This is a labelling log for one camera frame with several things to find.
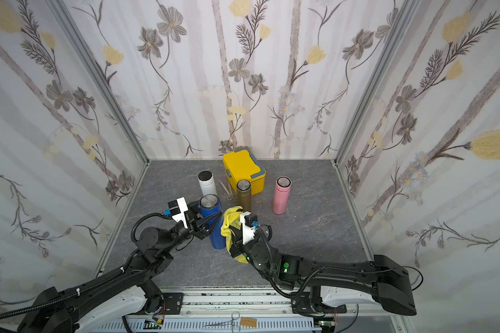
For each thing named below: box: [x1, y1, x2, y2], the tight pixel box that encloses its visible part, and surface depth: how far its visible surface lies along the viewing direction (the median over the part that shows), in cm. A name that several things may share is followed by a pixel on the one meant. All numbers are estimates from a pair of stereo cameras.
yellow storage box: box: [222, 147, 267, 196], surface depth 100 cm
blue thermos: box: [199, 194, 227, 250], surface depth 61 cm
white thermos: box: [197, 169, 218, 196], surface depth 87 cm
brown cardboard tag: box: [240, 317, 257, 328], surface depth 72 cm
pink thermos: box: [272, 175, 293, 215], surface depth 87 cm
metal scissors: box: [204, 310, 241, 333], surface depth 72 cm
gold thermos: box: [236, 178, 252, 213], surface depth 85 cm
